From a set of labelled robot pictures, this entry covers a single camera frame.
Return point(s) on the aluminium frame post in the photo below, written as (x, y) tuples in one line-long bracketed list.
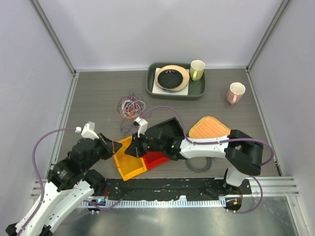
[(284, 4), (52, 34)]

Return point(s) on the woven orange basket tray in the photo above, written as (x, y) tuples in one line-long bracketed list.
[(208, 127)]

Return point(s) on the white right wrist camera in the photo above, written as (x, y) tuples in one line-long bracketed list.
[(142, 125)]

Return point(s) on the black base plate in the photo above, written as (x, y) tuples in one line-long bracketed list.
[(167, 189)]

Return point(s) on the black plastic bin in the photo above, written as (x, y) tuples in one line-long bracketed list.
[(170, 127)]

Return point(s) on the tan rimmed black plate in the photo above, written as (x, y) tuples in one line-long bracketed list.
[(172, 77)]

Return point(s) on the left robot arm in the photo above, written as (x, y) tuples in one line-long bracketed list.
[(70, 182)]

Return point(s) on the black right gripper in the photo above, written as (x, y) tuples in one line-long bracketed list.
[(135, 146)]

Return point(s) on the aluminium frame post right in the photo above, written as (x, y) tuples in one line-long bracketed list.
[(284, 4)]

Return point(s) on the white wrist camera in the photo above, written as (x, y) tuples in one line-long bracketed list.
[(142, 125), (87, 131)]

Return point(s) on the white paper sheet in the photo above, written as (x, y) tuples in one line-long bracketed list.
[(157, 90)]

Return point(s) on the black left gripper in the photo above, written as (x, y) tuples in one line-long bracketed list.
[(107, 144)]

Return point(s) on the dark green tray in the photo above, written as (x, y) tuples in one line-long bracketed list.
[(193, 90)]

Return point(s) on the aluminium frame post left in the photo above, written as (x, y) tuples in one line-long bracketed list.
[(52, 34)]

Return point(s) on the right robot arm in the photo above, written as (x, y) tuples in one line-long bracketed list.
[(243, 152)]

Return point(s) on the yellow plastic bin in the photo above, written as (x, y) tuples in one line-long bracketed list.
[(127, 165)]

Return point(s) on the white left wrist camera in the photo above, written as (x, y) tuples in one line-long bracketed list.
[(87, 131)]

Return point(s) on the red plastic bin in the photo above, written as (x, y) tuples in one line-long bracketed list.
[(154, 159)]

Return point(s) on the aluminium front rail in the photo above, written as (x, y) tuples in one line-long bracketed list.
[(269, 187)]

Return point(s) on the pink mug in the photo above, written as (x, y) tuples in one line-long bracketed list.
[(235, 92)]

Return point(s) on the blue plate under plate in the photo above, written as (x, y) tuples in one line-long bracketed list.
[(169, 90)]

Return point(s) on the green mug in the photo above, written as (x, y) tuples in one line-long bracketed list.
[(196, 70)]

